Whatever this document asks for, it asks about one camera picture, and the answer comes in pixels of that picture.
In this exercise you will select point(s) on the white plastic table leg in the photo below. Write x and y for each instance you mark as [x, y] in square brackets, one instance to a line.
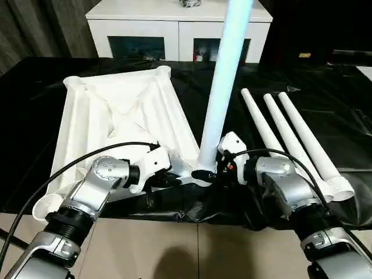
[261, 122]
[287, 130]
[308, 130]
[221, 87]

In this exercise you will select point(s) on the white plastic table top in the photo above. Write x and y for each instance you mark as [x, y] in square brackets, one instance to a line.
[116, 101]

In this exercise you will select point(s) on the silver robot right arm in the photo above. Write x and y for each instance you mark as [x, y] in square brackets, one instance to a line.
[290, 189]

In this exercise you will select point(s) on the black work mat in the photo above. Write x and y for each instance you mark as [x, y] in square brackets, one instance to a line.
[319, 116]

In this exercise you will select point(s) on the white mug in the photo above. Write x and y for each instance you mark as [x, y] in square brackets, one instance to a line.
[199, 57]

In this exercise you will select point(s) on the small yellow box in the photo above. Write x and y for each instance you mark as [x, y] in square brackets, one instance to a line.
[305, 54]

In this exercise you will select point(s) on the white cabinet with glass doors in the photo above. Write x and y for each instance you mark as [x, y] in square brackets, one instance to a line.
[180, 26]

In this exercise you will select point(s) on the black folding stand leg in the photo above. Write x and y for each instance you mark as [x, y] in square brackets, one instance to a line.
[14, 239]

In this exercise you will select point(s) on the white flat board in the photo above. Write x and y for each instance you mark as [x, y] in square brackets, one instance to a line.
[365, 73]

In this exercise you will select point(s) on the grey curtain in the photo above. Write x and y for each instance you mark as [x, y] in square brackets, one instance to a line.
[37, 32]

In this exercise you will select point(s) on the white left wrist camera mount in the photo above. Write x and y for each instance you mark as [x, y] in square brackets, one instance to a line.
[154, 160]

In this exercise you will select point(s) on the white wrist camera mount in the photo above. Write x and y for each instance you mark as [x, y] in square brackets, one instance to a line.
[154, 160]
[232, 145]

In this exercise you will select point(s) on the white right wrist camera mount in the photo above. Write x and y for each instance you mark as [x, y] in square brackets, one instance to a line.
[232, 145]

